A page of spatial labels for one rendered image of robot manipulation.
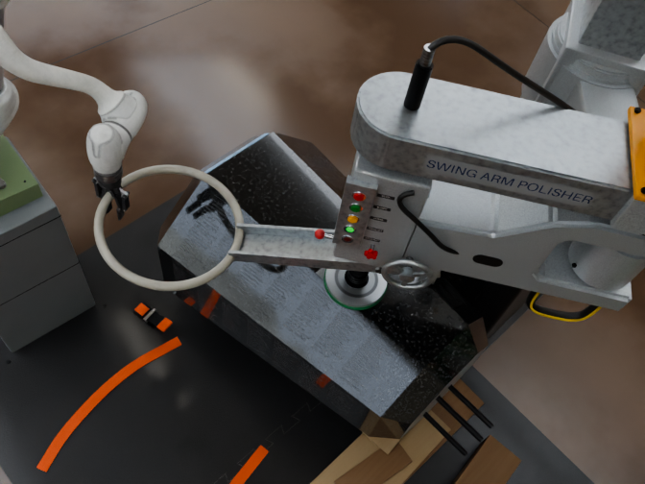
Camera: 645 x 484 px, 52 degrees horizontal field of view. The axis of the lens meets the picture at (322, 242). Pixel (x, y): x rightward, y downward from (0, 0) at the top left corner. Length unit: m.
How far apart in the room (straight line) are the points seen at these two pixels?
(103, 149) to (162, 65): 2.07
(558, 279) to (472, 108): 0.61
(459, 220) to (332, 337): 0.72
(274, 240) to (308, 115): 1.73
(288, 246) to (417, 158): 0.77
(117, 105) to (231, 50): 2.10
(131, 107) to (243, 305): 0.80
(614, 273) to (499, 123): 0.57
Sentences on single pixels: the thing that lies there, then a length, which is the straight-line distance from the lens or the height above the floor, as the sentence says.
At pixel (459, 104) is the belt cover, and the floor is 1.71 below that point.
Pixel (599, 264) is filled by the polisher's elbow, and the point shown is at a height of 1.37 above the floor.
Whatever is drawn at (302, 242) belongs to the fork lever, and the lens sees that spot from 2.21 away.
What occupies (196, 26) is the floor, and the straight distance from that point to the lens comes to 4.37.
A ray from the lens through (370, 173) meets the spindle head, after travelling 1.65.
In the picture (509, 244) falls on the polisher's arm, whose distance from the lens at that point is 1.84.
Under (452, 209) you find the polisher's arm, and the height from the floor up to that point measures 1.41.
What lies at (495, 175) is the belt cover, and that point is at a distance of 1.60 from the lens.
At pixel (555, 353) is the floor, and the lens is 3.41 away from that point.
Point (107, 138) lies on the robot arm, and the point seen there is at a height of 1.27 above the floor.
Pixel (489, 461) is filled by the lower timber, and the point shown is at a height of 0.13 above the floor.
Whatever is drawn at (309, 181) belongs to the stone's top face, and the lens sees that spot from 2.51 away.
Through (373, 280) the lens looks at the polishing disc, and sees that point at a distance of 2.28.
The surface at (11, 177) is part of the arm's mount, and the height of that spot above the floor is 0.87.
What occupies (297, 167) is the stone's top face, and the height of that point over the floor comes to 0.84.
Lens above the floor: 2.83
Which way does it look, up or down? 57 degrees down
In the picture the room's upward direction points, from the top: 12 degrees clockwise
